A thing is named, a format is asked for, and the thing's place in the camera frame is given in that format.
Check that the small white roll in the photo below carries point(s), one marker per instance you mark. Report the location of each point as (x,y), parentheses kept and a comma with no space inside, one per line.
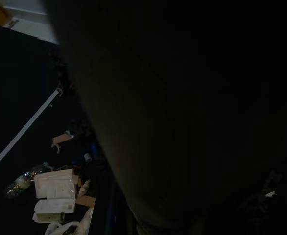
(88,157)

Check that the cardboard piece with white hook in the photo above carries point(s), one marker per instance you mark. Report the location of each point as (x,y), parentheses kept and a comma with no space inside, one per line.
(61,139)

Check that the white plastic hook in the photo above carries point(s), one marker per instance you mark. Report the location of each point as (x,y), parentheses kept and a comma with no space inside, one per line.
(59,91)

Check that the tan cardboard piece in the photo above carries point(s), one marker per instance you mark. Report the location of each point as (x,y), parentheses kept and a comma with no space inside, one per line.
(86,200)

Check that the white plastic bag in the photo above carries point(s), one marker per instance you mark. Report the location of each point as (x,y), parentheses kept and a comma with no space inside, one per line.
(83,220)

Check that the clear plastic bottle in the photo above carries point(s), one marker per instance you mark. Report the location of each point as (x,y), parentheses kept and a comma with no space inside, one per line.
(23,181)

